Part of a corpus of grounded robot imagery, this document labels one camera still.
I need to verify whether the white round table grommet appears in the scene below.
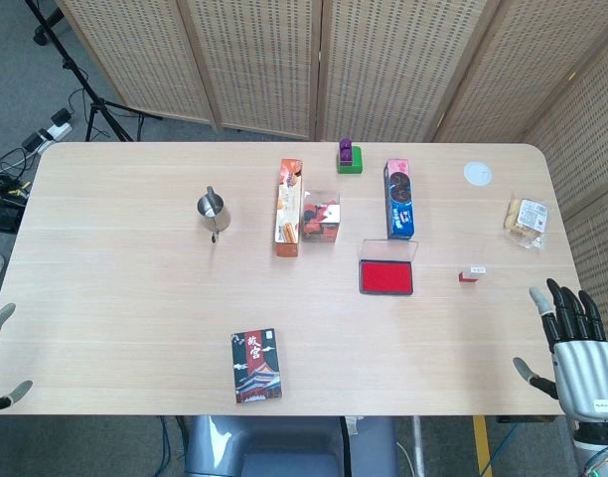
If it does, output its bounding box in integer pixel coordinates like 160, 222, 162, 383
463, 161, 495, 188

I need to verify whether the blue pink cookie box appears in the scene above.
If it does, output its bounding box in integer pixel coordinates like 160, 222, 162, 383
381, 158, 417, 241

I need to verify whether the grey robot torso base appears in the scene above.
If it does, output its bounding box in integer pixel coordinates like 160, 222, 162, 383
183, 414, 400, 477

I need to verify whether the silver table leg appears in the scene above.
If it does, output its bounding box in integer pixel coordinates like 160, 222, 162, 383
410, 415, 427, 477

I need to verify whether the white power strip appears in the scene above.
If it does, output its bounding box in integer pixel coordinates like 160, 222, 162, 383
35, 121, 74, 143

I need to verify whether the blue floor cable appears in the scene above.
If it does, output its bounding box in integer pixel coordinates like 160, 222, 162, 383
481, 416, 520, 477

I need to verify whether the black floor equipment box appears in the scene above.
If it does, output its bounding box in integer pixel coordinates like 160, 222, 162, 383
0, 173, 33, 233

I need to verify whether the green toy block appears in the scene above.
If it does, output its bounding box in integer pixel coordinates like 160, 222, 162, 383
336, 146, 364, 175

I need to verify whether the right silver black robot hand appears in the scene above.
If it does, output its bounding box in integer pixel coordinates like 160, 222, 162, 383
512, 277, 608, 424

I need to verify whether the orange biscuit stick box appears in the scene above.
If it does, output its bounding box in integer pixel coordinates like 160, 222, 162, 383
274, 158, 305, 258

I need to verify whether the black tripod stand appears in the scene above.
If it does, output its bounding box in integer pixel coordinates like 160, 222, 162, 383
23, 0, 164, 143

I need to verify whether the black red palace print box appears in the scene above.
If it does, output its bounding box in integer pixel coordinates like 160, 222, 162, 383
229, 327, 284, 405

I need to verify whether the wooden rattan folding screen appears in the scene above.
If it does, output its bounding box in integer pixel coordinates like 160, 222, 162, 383
54, 0, 608, 345

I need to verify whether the black chair caster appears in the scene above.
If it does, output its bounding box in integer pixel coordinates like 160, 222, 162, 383
32, 8, 66, 47

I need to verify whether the clear coffee capsule box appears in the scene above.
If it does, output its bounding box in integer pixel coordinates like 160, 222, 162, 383
300, 189, 342, 244

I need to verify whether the clear packet of biscuits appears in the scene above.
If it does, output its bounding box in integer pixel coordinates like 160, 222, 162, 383
502, 197, 551, 252

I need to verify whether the left black grey robot hand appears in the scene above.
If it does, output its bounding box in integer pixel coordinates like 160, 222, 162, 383
0, 301, 35, 417

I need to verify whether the small red stamp block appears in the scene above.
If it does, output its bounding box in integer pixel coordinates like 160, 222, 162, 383
457, 265, 489, 286

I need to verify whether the red ink pad clear lid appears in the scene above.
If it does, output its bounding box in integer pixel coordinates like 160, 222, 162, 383
357, 238, 420, 297

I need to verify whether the stainless steel milk pitcher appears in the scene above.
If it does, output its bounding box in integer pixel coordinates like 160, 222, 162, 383
197, 186, 232, 245

